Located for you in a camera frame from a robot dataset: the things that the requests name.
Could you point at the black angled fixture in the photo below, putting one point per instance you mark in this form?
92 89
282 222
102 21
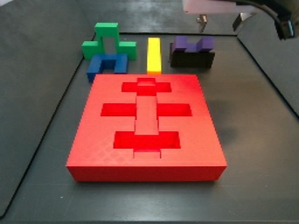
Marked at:
191 59

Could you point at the blue U-shaped block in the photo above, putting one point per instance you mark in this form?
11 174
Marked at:
100 62

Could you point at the yellow long bar block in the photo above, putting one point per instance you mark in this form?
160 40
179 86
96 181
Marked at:
154 56

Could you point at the green stepped arch block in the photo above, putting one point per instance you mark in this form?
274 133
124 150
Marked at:
107 42

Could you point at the purple U-shaped block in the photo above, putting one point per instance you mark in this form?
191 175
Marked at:
203 46

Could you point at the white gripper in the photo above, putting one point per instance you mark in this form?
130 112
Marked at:
216 7

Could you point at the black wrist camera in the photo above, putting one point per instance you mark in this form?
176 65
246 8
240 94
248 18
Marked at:
284 29

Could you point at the red slotted board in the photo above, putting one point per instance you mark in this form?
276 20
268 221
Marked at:
146 131

